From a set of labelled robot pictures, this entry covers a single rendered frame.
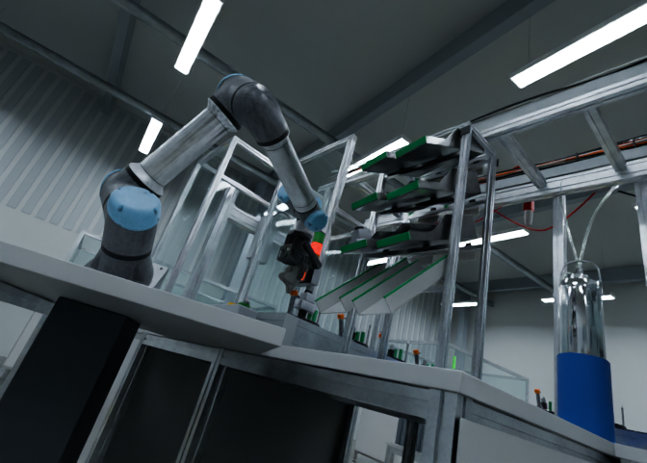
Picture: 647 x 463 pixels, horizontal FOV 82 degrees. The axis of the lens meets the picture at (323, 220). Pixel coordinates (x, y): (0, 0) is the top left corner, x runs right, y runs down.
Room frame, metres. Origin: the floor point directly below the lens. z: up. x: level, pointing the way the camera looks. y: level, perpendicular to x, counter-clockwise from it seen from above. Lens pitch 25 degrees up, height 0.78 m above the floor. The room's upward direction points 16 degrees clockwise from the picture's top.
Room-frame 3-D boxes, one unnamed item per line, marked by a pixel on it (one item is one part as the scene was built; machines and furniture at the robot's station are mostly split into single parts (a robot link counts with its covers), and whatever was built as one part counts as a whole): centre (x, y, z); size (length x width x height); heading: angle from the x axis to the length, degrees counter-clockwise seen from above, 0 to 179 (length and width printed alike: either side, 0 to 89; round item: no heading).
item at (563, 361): (1.29, -1.02, 1.00); 0.16 x 0.16 x 0.27
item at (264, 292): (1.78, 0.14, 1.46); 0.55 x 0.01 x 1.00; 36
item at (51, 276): (1.02, 0.42, 0.84); 0.90 x 0.70 x 0.03; 8
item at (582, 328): (1.29, -1.02, 1.32); 0.14 x 0.14 x 0.38
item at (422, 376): (1.57, -0.38, 0.85); 1.50 x 1.41 x 0.03; 36
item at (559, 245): (1.59, -1.16, 1.56); 0.04 x 0.04 x 1.39; 36
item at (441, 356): (1.09, -0.33, 1.26); 0.36 x 0.21 x 0.80; 36
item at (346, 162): (1.55, -0.03, 1.46); 0.03 x 0.03 x 1.00; 36
